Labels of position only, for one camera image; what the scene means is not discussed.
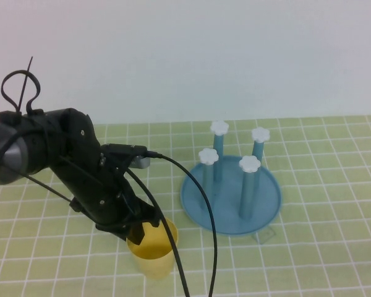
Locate black looped strap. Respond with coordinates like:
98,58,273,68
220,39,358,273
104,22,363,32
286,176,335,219
1,69,40,114

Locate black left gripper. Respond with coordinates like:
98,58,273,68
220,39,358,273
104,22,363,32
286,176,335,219
89,185,161,247

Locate blue cup stand white caps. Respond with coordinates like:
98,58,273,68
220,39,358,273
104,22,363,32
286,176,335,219
179,120,284,238

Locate small clear tape square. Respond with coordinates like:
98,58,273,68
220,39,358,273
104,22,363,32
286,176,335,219
254,228,276,246

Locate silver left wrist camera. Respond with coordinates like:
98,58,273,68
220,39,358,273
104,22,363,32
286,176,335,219
109,144,151,170

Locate yellow plastic cup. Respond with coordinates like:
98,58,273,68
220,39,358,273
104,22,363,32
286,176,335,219
126,216,179,281

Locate black zip tie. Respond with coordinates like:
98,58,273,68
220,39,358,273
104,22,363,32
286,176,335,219
17,56,35,109
23,172,75,205

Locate green checkered tablecloth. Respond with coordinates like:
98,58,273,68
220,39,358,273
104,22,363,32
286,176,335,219
0,114,371,297

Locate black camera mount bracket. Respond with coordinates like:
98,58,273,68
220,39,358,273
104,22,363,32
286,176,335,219
99,144,134,174

